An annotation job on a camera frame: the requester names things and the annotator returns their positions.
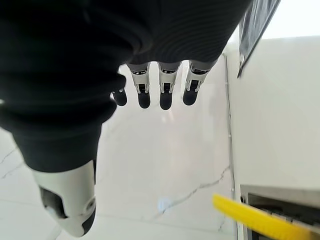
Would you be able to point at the white kitchen cabinet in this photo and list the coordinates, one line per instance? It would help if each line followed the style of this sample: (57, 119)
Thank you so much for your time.
(275, 120)

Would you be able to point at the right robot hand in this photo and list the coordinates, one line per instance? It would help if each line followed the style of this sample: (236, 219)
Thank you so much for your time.
(75, 62)

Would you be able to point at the dark wall panel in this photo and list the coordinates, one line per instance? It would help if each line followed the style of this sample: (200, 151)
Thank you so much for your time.
(253, 27)

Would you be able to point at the yellow plastic strip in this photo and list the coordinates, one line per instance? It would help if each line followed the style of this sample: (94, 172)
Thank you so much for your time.
(260, 218)

